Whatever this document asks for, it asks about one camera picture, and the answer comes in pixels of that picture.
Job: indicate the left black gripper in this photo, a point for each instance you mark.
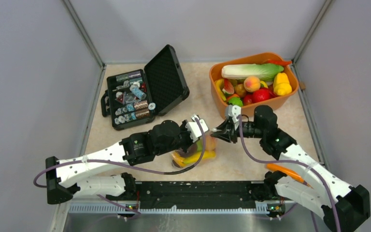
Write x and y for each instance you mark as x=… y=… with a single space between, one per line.
x=184 y=127

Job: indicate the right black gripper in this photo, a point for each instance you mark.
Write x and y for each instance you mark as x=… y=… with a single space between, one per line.
x=226 y=131

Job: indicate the peach toy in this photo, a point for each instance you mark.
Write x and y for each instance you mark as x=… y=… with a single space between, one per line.
x=210 y=143
x=252 y=84

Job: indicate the dark purple fruit toy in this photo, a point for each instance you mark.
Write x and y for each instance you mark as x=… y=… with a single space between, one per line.
x=191 y=150

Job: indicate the yellow bell pepper toy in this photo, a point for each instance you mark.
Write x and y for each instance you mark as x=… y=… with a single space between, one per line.
x=177 y=160

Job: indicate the green apple toy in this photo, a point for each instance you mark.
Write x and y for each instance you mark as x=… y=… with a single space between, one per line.
x=200 y=146

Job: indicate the clear dotted zip bag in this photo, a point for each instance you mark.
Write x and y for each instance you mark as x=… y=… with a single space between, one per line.
x=207 y=156

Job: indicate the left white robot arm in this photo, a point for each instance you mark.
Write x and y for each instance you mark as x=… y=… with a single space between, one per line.
x=78 y=177

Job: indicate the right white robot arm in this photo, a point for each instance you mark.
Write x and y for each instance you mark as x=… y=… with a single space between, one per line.
x=342 y=207

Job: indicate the green watermelon ball toy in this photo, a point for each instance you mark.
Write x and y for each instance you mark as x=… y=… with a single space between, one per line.
x=235 y=101

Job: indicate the red apple toy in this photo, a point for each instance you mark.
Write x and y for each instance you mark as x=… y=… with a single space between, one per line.
x=260 y=95

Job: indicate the black open case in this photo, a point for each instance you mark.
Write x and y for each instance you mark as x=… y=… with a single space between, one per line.
x=135 y=98

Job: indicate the orange carrot toy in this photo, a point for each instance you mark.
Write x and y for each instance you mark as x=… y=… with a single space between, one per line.
x=289 y=172

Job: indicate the orange plastic basket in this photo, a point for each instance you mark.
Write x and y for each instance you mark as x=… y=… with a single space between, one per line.
x=274 y=103

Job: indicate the green white cabbage toy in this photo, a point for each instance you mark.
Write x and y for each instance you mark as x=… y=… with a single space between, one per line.
x=265 y=72

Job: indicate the yellow pear toy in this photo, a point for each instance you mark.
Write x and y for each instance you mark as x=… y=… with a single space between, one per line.
x=281 y=84

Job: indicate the red chili toy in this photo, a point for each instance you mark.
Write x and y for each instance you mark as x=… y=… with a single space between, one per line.
x=278 y=62

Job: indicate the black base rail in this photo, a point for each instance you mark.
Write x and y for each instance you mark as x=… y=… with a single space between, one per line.
x=202 y=195

